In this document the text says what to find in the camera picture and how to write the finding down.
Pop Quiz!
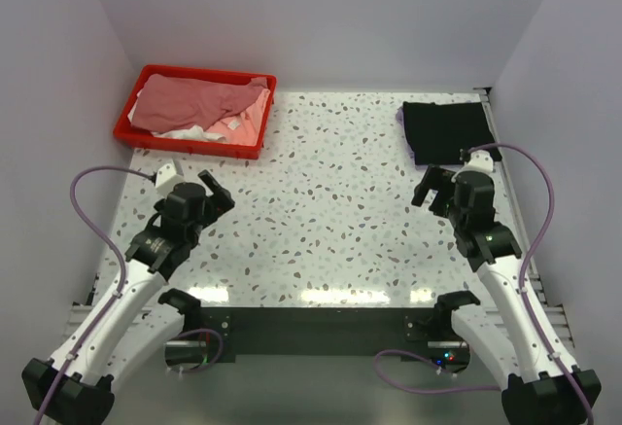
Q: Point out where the light pink t-shirt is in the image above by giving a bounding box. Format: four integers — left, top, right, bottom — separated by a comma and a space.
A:
206, 89, 270, 146

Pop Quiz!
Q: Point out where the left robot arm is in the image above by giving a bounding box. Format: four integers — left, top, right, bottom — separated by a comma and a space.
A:
21, 163, 234, 424

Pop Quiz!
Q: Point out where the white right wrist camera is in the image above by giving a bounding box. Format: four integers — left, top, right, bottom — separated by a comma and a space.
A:
459, 150, 495, 175

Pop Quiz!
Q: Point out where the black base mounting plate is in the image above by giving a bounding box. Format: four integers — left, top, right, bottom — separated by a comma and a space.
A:
163, 305, 471, 374

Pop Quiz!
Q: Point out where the white t-shirt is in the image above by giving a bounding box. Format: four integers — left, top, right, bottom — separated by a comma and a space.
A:
127, 89, 214, 142

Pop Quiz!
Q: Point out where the lavender folded t-shirt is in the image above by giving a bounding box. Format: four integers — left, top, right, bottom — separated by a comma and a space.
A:
396, 107, 415, 161

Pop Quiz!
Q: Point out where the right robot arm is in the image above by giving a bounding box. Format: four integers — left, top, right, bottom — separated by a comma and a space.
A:
411, 166, 602, 424

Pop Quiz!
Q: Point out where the red plastic bin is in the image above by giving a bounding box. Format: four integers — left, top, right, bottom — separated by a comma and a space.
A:
113, 64, 278, 159

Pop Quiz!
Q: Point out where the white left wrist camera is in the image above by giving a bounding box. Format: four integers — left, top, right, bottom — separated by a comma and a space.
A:
151, 160, 184, 196

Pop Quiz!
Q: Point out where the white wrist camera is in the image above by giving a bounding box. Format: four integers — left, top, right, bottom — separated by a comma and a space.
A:
151, 160, 184, 196
459, 150, 495, 175

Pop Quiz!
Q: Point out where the dusty red t-shirt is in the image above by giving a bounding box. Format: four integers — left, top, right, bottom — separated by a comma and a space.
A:
130, 74, 268, 133

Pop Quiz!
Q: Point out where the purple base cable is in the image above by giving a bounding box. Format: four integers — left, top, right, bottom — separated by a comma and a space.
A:
373, 349, 501, 392
164, 328, 225, 374

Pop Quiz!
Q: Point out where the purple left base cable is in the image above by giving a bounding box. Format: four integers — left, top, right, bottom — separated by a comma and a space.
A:
164, 328, 225, 374

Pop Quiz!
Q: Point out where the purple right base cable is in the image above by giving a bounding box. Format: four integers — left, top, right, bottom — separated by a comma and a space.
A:
373, 349, 501, 392

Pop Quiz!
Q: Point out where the black folded t-shirt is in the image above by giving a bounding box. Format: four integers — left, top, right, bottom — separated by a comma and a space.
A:
402, 102, 496, 166

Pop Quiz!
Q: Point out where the aluminium frame rail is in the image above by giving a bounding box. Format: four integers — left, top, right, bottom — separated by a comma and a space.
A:
472, 86, 577, 348

